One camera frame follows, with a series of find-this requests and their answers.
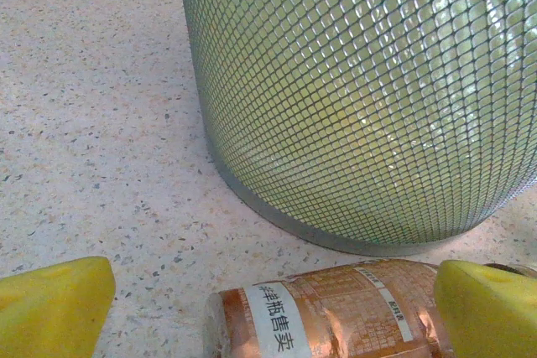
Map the trash bin with yellow bag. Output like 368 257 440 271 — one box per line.
180 0 537 246

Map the grey metal mesh bin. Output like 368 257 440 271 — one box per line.
175 0 537 257

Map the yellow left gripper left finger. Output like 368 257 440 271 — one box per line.
0 256 117 358

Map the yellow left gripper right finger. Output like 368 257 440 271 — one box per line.
434 259 537 358

